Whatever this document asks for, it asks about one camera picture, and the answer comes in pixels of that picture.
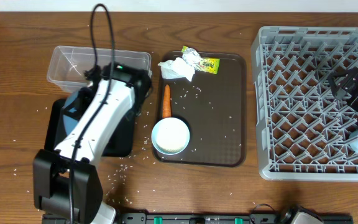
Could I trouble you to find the foil snack wrapper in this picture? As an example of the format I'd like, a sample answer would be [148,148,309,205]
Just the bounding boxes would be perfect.
[181,46,220,75]

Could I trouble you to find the light blue rice bowl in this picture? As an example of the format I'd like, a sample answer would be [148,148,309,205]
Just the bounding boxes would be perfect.
[151,118,190,156]

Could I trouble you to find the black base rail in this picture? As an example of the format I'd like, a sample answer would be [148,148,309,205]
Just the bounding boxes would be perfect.
[41,213,354,224]

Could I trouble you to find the clear plastic bin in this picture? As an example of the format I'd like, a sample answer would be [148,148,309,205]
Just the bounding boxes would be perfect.
[47,45,152,93]

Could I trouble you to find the orange carrot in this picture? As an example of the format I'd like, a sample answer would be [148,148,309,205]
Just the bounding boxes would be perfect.
[162,85,172,119]

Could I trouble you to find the dark blue plate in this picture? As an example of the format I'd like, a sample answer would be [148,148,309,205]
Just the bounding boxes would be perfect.
[62,87,93,134]

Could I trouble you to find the black plastic bin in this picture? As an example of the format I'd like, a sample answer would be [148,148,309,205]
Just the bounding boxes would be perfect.
[44,99,135,157]

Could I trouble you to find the white tissue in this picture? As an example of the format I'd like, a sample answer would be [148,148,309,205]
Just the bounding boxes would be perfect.
[158,57,195,82]

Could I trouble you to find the brown serving tray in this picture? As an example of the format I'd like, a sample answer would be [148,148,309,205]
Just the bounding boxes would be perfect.
[153,53,247,167]

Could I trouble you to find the grey dishwasher rack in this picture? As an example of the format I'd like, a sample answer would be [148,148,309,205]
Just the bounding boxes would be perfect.
[251,26,358,182]

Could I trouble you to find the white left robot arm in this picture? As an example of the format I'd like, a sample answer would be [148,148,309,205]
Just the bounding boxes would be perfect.
[33,63,152,223]

